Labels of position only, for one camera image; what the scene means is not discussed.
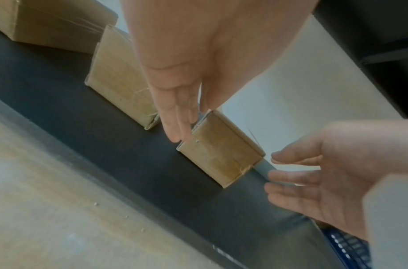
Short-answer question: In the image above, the dark metal shelf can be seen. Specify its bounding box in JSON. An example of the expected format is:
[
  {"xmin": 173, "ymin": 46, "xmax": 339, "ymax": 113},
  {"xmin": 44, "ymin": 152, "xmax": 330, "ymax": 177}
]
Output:
[{"xmin": 0, "ymin": 0, "xmax": 408, "ymax": 269}]

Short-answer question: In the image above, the blue plastic crate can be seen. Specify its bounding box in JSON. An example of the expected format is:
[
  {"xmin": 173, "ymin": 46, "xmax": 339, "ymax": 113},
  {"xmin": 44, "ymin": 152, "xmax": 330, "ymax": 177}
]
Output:
[{"xmin": 319, "ymin": 226, "xmax": 372, "ymax": 269}]

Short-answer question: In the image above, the white marker cube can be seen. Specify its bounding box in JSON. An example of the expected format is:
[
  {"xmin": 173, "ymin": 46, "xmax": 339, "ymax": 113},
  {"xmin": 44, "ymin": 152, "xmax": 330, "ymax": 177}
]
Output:
[{"xmin": 361, "ymin": 172, "xmax": 408, "ymax": 269}]

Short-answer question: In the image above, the brown cardboard box white label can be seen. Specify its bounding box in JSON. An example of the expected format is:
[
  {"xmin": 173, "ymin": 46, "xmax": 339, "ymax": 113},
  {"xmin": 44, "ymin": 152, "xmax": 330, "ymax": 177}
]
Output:
[
  {"xmin": 175, "ymin": 109, "xmax": 267, "ymax": 189},
  {"xmin": 83, "ymin": 24, "xmax": 161, "ymax": 131},
  {"xmin": 0, "ymin": 0, "xmax": 119, "ymax": 55}
]

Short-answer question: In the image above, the person's right hand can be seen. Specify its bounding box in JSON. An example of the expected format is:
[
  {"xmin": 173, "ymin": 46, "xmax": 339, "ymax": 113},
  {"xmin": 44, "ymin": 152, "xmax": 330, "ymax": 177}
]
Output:
[{"xmin": 263, "ymin": 120, "xmax": 408, "ymax": 242}]

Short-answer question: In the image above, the person's left hand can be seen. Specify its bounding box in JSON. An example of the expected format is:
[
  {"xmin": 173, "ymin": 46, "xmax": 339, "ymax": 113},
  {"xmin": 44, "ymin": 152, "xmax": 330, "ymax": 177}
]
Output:
[{"xmin": 119, "ymin": 0, "xmax": 321, "ymax": 144}]

